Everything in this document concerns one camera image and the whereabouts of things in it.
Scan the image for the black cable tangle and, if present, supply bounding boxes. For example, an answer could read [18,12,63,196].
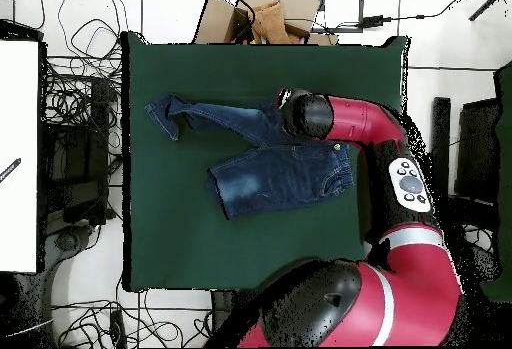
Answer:
[51,298,213,348]
[39,0,125,126]

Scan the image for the black flat panel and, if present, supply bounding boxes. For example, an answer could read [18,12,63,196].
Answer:
[455,98,501,206]

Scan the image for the black strip with white print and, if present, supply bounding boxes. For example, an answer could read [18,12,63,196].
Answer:
[0,157,22,184]

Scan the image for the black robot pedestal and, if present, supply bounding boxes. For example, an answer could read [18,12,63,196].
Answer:
[209,289,241,334]

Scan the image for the blue denim jeans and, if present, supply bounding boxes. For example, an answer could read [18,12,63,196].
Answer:
[143,92,356,221]

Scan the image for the dark green cloth sheet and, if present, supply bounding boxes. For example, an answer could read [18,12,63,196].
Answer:
[481,60,512,302]

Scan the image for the black equipment rack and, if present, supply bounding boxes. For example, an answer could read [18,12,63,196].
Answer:
[39,76,111,226]

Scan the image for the white board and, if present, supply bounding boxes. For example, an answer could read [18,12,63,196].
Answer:
[0,39,40,274]

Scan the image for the dark metal frame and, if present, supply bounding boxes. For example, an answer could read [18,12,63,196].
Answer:
[305,0,365,34]

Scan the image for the black power adapter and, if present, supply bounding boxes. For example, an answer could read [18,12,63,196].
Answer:
[361,14,393,29]

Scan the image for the brown cardboard box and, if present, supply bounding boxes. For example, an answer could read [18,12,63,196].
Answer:
[192,0,340,46]

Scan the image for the black power strip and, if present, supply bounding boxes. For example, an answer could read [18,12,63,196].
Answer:
[109,309,128,348]

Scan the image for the dark green table cloth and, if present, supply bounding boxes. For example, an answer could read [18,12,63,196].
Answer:
[120,30,411,294]

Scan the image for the black upright post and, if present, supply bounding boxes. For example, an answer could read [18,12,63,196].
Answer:
[430,96,452,196]

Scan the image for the tan cloth in box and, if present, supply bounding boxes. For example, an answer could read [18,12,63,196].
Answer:
[250,1,291,45]

